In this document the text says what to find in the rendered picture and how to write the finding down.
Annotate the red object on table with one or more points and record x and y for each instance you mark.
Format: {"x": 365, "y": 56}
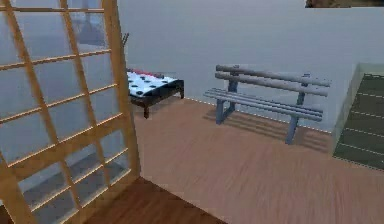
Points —
{"x": 143, "y": 72}

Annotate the grey slatted bench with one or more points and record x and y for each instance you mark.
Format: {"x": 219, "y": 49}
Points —
{"x": 266, "y": 106}

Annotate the wooden glass-paned room door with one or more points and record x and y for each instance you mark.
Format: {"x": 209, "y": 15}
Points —
{"x": 116, "y": 66}

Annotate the brown framed wall picture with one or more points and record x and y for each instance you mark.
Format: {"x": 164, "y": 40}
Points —
{"x": 343, "y": 3}

